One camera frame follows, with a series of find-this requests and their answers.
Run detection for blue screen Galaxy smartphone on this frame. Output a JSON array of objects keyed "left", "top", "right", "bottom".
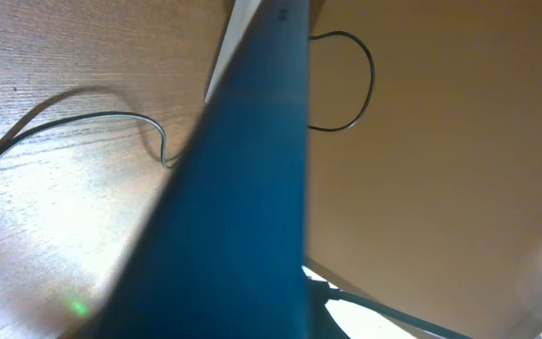
[{"left": 72, "top": 0, "right": 309, "bottom": 338}]

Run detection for black USB charging cable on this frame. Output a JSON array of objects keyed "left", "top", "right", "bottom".
[{"left": 0, "top": 29, "right": 376, "bottom": 187}]

